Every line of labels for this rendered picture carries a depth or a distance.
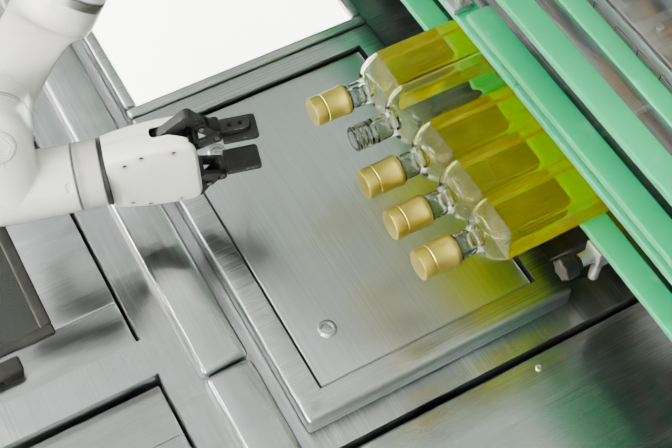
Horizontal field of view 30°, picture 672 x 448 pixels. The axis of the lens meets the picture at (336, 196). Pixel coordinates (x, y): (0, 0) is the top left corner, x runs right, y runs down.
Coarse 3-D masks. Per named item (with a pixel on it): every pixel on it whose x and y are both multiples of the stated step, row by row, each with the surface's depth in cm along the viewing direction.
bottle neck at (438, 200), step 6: (432, 192) 134; (438, 192) 134; (444, 192) 133; (426, 198) 133; (432, 198) 133; (438, 198) 133; (444, 198) 133; (432, 204) 133; (438, 204) 133; (444, 204) 133; (450, 204) 133; (432, 210) 133; (438, 210) 133; (444, 210) 133; (450, 210) 134; (438, 216) 134
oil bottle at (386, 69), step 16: (432, 32) 145; (448, 32) 145; (464, 32) 145; (384, 48) 144; (400, 48) 143; (416, 48) 143; (432, 48) 143; (448, 48) 143; (464, 48) 143; (368, 64) 142; (384, 64) 142; (400, 64) 142; (416, 64) 142; (432, 64) 142; (368, 80) 142; (384, 80) 141; (400, 80) 141; (384, 96) 142
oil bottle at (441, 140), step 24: (504, 96) 139; (432, 120) 137; (456, 120) 137; (480, 120) 137; (504, 120) 137; (528, 120) 137; (432, 144) 135; (456, 144) 135; (480, 144) 136; (432, 168) 136
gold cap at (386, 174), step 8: (384, 160) 136; (392, 160) 135; (368, 168) 135; (376, 168) 135; (384, 168) 135; (392, 168) 135; (400, 168) 135; (360, 176) 135; (368, 176) 134; (376, 176) 134; (384, 176) 134; (392, 176) 135; (400, 176) 135; (360, 184) 136; (368, 184) 134; (376, 184) 134; (384, 184) 135; (392, 184) 135; (400, 184) 136; (368, 192) 135; (376, 192) 135; (384, 192) 136
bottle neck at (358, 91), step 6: (348, 84) 143; (354, 84) 142; (360, 84) 142; (348, 90) 142; (354, 90) 142; (360, 90) 142; (366, 90) 142; (354, 96) 142; (360, 96) 142; (366, 96) 142; (354, 102) 142; (360, 102) 142; (366, 102) 143; (354, 108) 142
